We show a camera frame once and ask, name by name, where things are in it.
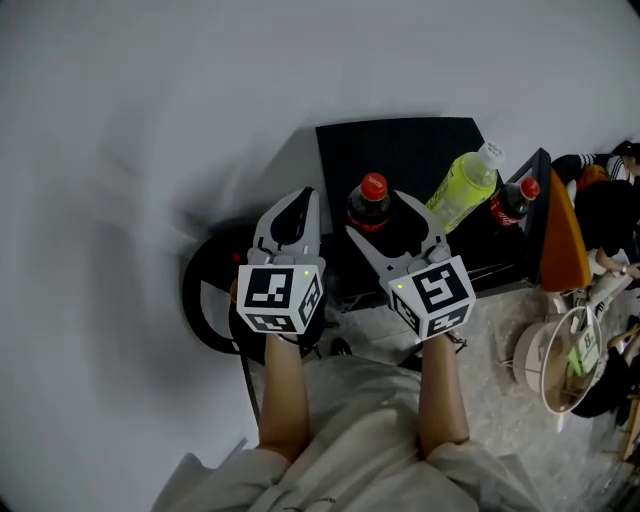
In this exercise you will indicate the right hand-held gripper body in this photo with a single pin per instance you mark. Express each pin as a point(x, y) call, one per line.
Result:
point(440, 295)

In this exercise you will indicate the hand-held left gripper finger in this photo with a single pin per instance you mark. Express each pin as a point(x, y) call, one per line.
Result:
point(312, 230)
point(270, 225)

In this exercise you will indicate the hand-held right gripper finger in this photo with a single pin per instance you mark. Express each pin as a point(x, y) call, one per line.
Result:
point(434, 227)
point(372, 247)

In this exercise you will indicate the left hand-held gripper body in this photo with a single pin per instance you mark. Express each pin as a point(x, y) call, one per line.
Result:
point(270, 295)

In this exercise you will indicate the green drink bottle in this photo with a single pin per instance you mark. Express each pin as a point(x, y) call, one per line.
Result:
point(465, 190)

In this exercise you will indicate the black mini fridge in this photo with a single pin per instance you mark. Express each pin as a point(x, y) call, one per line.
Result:
point(400, 150)

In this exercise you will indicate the person's right forearm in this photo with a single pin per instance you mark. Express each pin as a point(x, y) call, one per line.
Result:
point(442, 395)

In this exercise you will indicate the person's left forearm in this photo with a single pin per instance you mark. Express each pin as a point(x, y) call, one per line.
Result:
point(282, 395)

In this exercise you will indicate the black wicker chair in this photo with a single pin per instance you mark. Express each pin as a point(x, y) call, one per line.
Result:
point(200, 300)

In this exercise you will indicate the person's right black shoe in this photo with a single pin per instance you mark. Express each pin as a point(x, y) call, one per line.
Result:
point(412, 361)

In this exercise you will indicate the round beige side table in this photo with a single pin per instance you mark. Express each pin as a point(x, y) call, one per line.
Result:
point(545, 365)

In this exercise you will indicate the orange armchair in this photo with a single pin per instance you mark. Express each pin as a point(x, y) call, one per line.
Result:
point(562, 240)

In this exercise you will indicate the green box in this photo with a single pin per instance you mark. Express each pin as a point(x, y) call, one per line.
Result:
point(585, 350)

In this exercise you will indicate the person's grey shirt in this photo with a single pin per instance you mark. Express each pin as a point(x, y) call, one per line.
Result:
point(360, 440)

